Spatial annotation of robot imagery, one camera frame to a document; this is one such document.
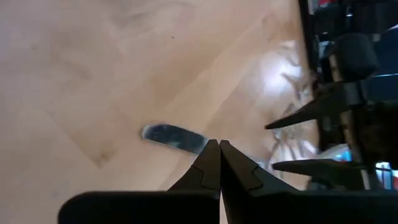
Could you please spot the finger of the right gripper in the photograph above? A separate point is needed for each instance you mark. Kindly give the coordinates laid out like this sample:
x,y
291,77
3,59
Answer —
x,y
335,172
335,99

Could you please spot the silver table knife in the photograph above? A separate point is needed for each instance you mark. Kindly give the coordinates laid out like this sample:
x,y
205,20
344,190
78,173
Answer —
x,y
174,137

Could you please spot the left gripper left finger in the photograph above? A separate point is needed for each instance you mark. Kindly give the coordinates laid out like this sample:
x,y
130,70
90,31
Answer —
x,y
140,210

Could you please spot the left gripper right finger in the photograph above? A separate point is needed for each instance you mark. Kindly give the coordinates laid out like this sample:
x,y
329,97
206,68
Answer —
x,y
311,210

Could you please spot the black aluminium table frame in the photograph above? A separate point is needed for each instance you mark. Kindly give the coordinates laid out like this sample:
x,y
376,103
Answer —
x,y
306,31

